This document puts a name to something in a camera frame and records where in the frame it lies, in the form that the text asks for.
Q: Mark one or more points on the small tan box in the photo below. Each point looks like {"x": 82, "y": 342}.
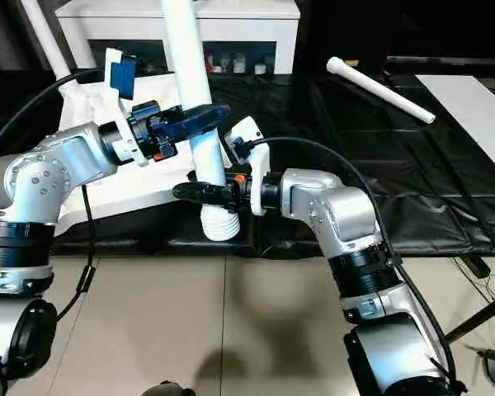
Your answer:
{"x": 352, "y": 63}

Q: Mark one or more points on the white plastic table leg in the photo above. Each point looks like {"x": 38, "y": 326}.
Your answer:
{"x": 379, "y": 88}
{"x": 189, "y": 53}
{"x": 49, "y": 45}

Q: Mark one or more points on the small black power block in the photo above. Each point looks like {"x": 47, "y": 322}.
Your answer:
{"x": 477, "y": 266}

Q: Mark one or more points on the white plastic table top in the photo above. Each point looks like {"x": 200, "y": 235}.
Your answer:
{"x": 90, "y": 95}

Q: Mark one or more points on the tall white bottle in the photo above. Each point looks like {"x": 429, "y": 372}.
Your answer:
{"x": 239, "y": 64}

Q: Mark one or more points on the black work mat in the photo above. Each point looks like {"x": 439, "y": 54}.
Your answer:
{"x": 375, "y": 173}

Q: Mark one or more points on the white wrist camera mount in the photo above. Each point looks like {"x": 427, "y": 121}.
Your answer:
{"x": 115, "y": 107}
{"x": 251, "y": 136}

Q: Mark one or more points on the small white cup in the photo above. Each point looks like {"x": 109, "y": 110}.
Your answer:
{"x": 260, "y": 68}

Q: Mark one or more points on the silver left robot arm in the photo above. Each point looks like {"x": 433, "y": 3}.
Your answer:
{"x": 45, "y": 165}

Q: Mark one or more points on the grey curtain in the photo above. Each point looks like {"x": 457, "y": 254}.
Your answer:
{"x": 12, "y": 33}

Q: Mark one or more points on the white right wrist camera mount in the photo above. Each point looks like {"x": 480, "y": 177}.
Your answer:
{"x": 251, "y": 136}

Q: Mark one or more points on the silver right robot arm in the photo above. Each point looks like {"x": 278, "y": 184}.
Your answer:
{"x": 338, "y": 210}

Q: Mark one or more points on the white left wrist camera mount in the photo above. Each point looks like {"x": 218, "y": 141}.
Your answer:
{"x": 115, "y": 107}

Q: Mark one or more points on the white sideboard cabinet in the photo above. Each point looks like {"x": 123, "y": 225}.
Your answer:
{"x": 107, "y": 24}

